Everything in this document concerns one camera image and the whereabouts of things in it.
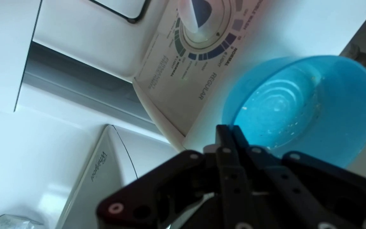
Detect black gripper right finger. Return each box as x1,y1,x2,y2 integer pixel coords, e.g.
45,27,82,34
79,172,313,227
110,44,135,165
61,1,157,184
233,124,366,229

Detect white Whirlpool dryer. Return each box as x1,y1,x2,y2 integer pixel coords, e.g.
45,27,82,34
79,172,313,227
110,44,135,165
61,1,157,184
0,102,181,229

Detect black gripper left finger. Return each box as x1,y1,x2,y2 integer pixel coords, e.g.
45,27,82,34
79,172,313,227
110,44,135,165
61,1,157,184
96,123,253,229

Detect white flat board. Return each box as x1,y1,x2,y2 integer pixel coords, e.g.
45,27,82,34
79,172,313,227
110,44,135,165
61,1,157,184
0,0,44,113

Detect white washing machine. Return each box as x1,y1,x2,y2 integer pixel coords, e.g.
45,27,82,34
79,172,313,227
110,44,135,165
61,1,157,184
16,0,366,150

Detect blue plastic cup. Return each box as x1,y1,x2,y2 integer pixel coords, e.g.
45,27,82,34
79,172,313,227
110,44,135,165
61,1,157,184
220,54,366,169

